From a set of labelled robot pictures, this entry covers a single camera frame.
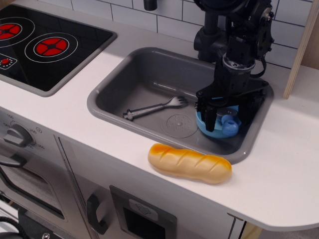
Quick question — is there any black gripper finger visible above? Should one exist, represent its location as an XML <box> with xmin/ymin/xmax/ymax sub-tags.
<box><xmin>238</xmin><ymin>93</ymin><xmax>265</xmax><ymax>125</ymax></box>
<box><xmin>199</xmin><ymin>101</ymin><xmax>218</xmax><ymax>132</ymax></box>

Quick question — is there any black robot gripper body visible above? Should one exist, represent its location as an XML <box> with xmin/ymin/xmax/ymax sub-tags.
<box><xmin>196</xmin><ymin>56</ymin><xmax>269</xmax><ymax>111</ymax></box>

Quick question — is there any blue handled grey spoon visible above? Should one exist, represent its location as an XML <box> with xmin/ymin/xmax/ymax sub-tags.
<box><xmin>215</xmin><ymin>108</ymin><xmax>241</xmax><ymax>138</ymax></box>

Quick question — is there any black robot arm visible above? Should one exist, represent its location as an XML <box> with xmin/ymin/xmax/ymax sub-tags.
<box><xmin>194</xmin><ymin>0</ymin><xmax>274</xmax><ymax>133</ymax></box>

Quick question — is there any grey sink drain cover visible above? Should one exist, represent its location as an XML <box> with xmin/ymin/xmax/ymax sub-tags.
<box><xmin>160</xmin><ymin>114</ymin><xmax>198</xmax><ymax>138</ymax></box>

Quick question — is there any grey sink basin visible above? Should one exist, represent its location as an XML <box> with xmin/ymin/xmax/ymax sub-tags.
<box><xmin>87</xmin><ymin>47</ymin><xmax>274</xmax><ymax>164</ymax></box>

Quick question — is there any black toy faucet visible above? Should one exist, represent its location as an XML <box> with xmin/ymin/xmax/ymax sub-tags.
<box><xmin>194</xmin><ymin>12</ymin><xmax>226</xmax><ymax>63</ymax></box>

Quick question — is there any toy bread loaf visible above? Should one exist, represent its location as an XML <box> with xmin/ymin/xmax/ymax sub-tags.
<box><xmin>148</xmin><ymin>143</ymin><xmax>232</xmax><ymax>184</ymax></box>

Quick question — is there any grey plastic fork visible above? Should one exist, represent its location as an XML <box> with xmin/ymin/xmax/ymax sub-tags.
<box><xmin>122</xmin><ymin>96</ymin><xmax>188</xmax><ymax>121</ymax></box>

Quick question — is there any grey dispenser panel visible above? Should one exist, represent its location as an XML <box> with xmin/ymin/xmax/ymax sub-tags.
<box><xmin>110</xmin><ymin>185</ymin><xmax>177</xmax><ymax>239</ymax></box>

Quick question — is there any black toy stovetop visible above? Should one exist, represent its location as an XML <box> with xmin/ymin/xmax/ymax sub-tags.
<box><xmin>0</xmin><ymin>4</ymin><xmax>117</xmax><ymax>97</ymax></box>

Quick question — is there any grey oven knob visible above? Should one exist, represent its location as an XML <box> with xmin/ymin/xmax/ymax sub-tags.
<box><xmin>3</xmin><ymin>124</ymin><xmax>33</xmax><ymax>147</ymax></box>

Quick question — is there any light wooden side post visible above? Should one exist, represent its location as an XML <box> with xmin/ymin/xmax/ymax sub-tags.
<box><xmin>283</xmin><ymin>0</ymin><xmax>319</xmax><ymax>99</ymax></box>

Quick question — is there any black wall hook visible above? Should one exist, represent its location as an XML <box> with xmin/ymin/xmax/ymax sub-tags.
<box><xmin>143</xmin><ymin>0</ymin><xmax>158</xmax><ymax>11</ymax></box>

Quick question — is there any grey cabinet door handle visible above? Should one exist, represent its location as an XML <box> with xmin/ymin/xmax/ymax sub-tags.
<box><xmin>86</xmin><ymin>194</ymin><xmax>108</xmax><ymax>235</ymax></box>

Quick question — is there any grey oven door handle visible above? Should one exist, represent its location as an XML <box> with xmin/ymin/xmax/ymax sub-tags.
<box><xmin>0</xmin><ymin>154</ymin><xmax>27</xmax><ymax>168</ymax></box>

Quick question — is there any black cable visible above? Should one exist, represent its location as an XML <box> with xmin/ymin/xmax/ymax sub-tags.
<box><xmin>0</xmin><ymin>215</ymin><xmax>25</xmax><ymax>237</ymax></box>

